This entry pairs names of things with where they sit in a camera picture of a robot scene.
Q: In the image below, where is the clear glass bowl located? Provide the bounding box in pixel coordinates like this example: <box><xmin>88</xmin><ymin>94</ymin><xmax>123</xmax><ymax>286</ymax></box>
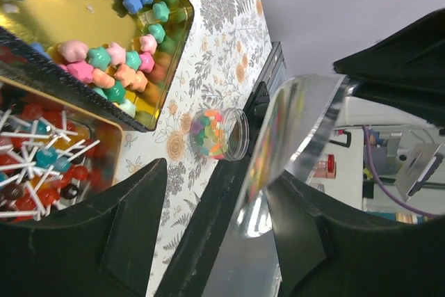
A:
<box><xmin>190</xmin><ymin>108</ymin><xmax>250</xmax><ymax>161</ymax></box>

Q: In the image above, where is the metal scoop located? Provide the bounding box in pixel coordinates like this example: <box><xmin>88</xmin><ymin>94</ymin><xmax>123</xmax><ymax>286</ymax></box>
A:
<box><xmin>233</xmin><ymin>74</ymin><xmax>352</xmax><ymax>239</ymax></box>

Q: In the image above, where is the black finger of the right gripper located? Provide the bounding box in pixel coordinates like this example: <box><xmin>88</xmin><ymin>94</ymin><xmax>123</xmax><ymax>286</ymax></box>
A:
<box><xmin>333</xmin><ymin>9</ymin><xmax>444</xmax><ymax>127</ymax></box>

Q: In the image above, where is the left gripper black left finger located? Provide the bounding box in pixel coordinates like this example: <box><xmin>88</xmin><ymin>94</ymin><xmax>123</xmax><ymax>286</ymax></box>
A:
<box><xmin>1</xmin><ymin>159</ymin><xmax>167</xmax><ymax>296</ymax></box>

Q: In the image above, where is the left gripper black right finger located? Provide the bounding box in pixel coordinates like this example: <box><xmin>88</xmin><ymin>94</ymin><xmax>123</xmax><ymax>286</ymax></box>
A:
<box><xmin>267</xmin><ymin>172</ymin><xmax>444</xmax><ymax>296</ymax></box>

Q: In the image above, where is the tin of star candies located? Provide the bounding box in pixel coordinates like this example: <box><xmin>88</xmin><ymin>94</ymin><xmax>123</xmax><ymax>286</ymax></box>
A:
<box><xmin>1</xmin><ymin>0</ymin><xmax>194</xmax><ymax>132</ymax></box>

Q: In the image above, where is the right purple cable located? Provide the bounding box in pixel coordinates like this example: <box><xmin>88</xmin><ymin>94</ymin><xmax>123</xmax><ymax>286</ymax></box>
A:
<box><xmin>361</xmin><ymin>125</ymin><xmax>435</xmax><ymax>220</ymax></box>

